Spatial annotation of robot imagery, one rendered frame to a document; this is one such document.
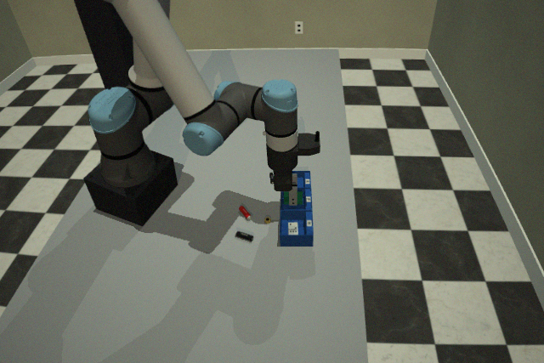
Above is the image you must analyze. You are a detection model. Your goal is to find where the blue rack of bins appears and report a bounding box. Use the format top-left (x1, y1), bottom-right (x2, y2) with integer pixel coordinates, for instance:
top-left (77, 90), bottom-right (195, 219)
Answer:
top-left (280, 171), bottom-right (314, 247)

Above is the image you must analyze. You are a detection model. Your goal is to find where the white domino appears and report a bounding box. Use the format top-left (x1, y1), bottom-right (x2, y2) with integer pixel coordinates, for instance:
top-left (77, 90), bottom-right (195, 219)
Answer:
top-left (288, 222), bottom-right (298, 235)

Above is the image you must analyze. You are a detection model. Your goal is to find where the red aa battery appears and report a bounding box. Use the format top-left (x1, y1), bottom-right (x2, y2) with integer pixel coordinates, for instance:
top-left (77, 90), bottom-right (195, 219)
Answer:
top-left (239, 206), bottom-right (252, 220)

